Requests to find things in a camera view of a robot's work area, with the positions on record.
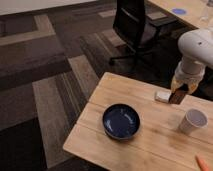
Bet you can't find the black office chair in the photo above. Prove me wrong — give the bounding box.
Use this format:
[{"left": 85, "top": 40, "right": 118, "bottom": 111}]
[{"left": 109, "top": 0, "right": 183, "bottom": 65}]

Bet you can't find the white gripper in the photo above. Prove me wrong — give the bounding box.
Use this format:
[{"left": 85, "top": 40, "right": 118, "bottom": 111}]
[{"left": 171, "top": 62, "right": 205, "bottom": 94}]

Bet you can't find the dark blue bowl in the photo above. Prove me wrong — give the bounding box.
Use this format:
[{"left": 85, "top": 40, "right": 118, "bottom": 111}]
[{"left": 102, "top": 104, "right": 140, "bottom": 140}]

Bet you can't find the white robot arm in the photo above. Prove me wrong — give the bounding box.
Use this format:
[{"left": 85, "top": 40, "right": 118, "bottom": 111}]
[{"left": 171, "top": 27, "right": 213, "bottom": 94}]

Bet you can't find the orange carrot-like object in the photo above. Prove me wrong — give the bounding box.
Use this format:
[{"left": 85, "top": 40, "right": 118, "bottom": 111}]
[{"left": 195, "top": 155, "right": 210, "bottom": 171}]

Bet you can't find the clear drinking glass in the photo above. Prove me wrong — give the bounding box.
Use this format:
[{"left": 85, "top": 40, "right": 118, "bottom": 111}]
[{"left": 200, "top": 0, "right": 213, "bottom": 22}]

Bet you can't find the light wooden background table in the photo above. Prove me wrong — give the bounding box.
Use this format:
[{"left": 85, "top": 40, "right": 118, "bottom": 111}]
[{"left": 148, "top": 0, "right": 213, "bottom": 28}]

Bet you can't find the brown rectangular bar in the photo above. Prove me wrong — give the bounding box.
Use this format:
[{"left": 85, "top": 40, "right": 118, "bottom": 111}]
[{"left": 169, "top": 84, "right": 188, "bottom": 105}]

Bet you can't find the white eraser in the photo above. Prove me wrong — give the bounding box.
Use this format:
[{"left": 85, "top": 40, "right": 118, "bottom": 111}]
[{"left": 155, "top": 91, "right": 171, "bottom": 103}]

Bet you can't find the blue round coaster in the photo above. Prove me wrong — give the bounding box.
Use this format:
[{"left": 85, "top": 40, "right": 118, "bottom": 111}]
[{"left": 172, "top": 8, "right": 187, "bottom": 15}]

